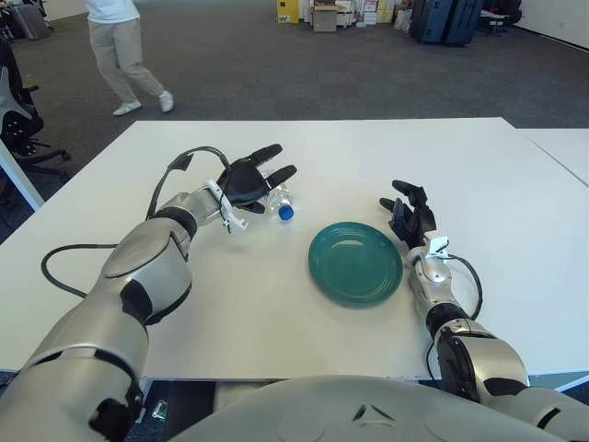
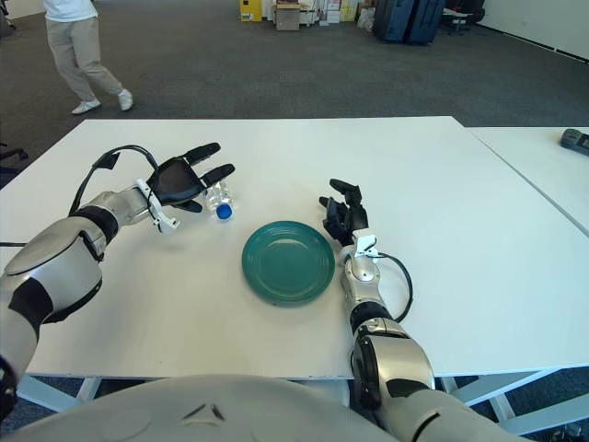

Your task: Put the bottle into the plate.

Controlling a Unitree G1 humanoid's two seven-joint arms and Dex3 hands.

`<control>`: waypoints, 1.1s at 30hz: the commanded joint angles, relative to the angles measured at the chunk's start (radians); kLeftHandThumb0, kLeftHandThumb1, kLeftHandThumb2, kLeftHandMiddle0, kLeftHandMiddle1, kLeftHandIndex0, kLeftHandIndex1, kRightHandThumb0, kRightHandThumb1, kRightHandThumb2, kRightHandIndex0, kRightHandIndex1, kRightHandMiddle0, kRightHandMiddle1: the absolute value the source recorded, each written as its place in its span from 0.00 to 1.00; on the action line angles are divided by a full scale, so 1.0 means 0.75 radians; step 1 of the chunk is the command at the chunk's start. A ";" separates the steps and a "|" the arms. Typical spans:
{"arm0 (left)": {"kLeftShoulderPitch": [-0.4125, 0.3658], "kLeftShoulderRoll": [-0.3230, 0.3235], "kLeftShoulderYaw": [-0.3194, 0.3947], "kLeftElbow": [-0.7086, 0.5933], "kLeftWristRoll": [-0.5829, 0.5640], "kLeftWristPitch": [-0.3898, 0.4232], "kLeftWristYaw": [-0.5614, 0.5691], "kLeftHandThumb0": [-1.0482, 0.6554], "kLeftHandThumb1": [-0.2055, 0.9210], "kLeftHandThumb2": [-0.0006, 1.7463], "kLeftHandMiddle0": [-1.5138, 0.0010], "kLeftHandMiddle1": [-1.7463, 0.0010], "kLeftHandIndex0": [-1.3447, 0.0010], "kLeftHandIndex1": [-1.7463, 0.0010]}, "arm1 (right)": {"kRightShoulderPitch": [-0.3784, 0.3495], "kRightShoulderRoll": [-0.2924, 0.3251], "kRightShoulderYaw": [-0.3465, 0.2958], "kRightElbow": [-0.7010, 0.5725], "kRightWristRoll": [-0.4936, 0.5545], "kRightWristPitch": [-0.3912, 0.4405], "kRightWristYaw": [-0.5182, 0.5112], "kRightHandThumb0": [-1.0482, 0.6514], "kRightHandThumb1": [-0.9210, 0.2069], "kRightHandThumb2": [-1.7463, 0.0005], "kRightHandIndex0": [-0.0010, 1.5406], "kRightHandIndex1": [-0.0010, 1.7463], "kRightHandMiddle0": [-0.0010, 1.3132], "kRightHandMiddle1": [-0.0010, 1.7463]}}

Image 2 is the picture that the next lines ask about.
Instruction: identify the clear bottle blue cap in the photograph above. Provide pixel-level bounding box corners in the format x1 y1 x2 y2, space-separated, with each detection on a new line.
203 180 237 222

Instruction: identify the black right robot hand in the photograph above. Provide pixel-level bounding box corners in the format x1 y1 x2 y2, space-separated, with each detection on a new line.
318 178 370 248

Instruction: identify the yellow box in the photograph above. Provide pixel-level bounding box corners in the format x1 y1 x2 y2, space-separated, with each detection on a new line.
237 0 263 23

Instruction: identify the green round plate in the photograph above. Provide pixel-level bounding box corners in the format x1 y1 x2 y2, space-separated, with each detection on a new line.
241 220 337 308

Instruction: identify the black office chair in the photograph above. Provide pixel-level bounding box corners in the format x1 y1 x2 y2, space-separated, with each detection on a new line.
0 142 29 176

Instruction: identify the person in beige trousers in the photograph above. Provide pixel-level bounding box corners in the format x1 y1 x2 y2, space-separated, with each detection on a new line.
43 0 134 115

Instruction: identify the dark blue large case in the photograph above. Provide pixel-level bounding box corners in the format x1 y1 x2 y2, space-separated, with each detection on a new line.
372 0 413 44
404 0 447 46

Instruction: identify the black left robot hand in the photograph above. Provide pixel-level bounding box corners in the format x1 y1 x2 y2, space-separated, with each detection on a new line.
145 142 237 214

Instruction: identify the white storage boxes pile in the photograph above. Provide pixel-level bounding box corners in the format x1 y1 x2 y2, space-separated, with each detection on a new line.
301 0 358 27

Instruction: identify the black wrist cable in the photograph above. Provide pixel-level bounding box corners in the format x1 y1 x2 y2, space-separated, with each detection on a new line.
375 251 414 323
68 145 160 217

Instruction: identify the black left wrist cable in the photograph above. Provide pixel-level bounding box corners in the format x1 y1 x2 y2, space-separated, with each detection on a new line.
68 145 160 217

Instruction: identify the grey robot torso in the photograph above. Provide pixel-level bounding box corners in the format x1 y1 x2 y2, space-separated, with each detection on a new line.
0 375 397 442

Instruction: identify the black handheld device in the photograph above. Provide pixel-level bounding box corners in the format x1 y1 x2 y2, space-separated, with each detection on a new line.
560 128 589 157

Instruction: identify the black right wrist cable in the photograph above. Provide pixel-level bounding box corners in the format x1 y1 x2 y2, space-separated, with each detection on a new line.
375 251 414 323

